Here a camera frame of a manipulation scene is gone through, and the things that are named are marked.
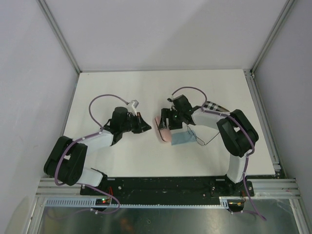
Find left aluminium frame post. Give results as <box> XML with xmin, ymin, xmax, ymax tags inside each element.
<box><xmin>37</xmin><ymin>0</ymin><xmax>81</xmax><ymax>75</ymax></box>

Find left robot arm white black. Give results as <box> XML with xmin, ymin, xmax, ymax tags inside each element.
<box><xmin>43</xmin><ymin>107</ymin><xmax>152</xmax><ymax>195</ymax></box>

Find plaid glasses case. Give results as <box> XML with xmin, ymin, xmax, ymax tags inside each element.
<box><xmin>203</xmin><ymin>101</ymin><xmax>229</xmax><ymax>113</ymax></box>

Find thin wire frame glasses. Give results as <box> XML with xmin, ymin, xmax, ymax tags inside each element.
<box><xmin>187</xmin><ymin>125</ymin><xmax>219</xmax><ymax>146</ymax></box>

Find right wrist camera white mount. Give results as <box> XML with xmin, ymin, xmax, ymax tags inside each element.
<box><xmin>167</xmin><ymin>96</ymin><xmax>177</xmax><ymax>103</ymax></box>

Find controller board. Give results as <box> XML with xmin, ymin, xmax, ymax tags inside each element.
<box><xmin>96</xmin><ymin>198</ymin><xmax>111</xmax><ymax>206</ymax></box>
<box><xmin>228</xmin><ymin>200</ymin><xmax>245</xmax><ymax>212</ymax></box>

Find pink glasses case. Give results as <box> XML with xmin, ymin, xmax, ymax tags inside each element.
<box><xmin>154</xmin><ymin>116</ymin><xmax>172</xmax><ymax>143</ymax></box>

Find left controller board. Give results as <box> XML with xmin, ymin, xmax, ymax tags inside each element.
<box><xmin>96</xmin><ymin>198</ymin><xmax>111</xmax><ymax>206</ymax></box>

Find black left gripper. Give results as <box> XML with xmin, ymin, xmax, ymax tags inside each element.
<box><xmin>120</xmin><ymin>112</ymin><xmax>151</xmax><ymax>134</ymax></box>

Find right controller board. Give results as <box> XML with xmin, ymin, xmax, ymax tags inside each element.
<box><xmin>228</xmin><ymin>200</ymin><xmax>245</xmax><ymax>212</ymax></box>

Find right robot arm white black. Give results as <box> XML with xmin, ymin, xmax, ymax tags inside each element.
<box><xmin>156</xmin><ymin>95</ymin><xmax>259</xmax><ymax>195</ymax></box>

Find right aluminium frame post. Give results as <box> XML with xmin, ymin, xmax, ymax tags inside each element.
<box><xmin>250</xmin><ymin>0</ymin><xmax>297</xmax><ymax>75</ymax></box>

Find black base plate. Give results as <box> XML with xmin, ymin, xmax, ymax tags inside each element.
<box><xmin>80</xmin><ymin>176</ymin><xmax>254</xmax><ymax>206</ymax></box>

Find aluminium frame post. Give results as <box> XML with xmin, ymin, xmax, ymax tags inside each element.
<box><xmin>250</xmin><ymin>0</ymin><xmax>297</xmax><ymax>75</ymax></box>
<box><xmin>37</xmin><ymin>0</ymin><xmax>81</xmax><ymax>75</ymax></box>

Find grey slotted cable duct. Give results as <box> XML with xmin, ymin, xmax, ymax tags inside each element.
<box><xmin>43</xmin><ymin>196</ymin><xmax>232</xmax><ymax>209</ymax></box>

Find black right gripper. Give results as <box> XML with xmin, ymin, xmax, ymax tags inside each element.
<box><xmin>158</xmin><ymin>108</ymin><xmax>183</xmax><ymax>131</ymax></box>

